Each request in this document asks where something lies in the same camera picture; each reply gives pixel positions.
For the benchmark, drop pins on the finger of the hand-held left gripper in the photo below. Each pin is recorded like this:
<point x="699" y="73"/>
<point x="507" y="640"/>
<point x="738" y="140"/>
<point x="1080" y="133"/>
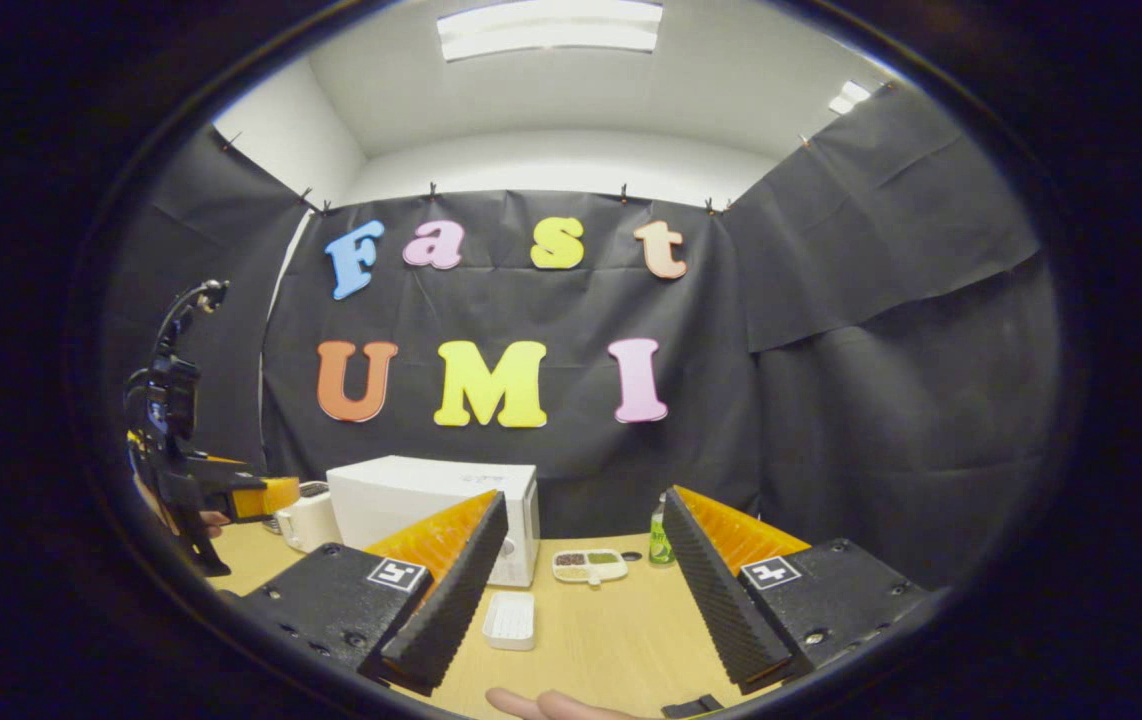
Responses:
<point x="266" y="495"/>

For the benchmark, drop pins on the white toaster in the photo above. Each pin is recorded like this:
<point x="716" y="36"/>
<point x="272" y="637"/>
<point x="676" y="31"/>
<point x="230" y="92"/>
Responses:
<point x="311" y="525"/>

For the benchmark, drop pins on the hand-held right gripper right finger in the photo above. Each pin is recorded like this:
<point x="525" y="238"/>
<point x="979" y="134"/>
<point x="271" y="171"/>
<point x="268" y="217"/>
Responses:
<point x="716" y="600"/>

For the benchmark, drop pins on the white divided grain dish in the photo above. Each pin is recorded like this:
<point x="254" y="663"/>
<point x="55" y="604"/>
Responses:
<point x="586" y="572"/>

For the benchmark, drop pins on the small white rectangular plate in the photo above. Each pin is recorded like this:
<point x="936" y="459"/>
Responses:
<point x="509" y="620"/>

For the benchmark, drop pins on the large ceiling light panel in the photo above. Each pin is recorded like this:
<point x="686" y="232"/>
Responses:
<point x="551" y="30"/>

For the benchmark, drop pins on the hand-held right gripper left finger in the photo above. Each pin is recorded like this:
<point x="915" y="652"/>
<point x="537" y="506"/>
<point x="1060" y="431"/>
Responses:
<point x="451" y="600"/>

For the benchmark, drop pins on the white microwave oven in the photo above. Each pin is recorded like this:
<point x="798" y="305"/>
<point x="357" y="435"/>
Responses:
<point x="411" y="500"/>

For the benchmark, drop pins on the small ceiling light panel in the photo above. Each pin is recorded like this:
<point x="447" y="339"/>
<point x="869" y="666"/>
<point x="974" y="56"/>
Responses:
<point x="849" y="97"/>

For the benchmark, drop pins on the green drink bottle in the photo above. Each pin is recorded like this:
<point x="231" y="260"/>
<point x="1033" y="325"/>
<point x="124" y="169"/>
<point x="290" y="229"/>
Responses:
<point x="659" y="540"/>

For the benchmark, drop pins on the row of small cloth clips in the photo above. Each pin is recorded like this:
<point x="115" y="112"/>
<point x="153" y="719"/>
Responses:
<point x="432" y="189"/>

